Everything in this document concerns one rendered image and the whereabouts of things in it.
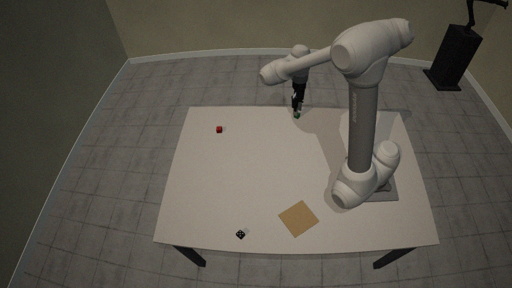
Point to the tan mat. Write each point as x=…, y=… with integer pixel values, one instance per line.
x=298, y=218

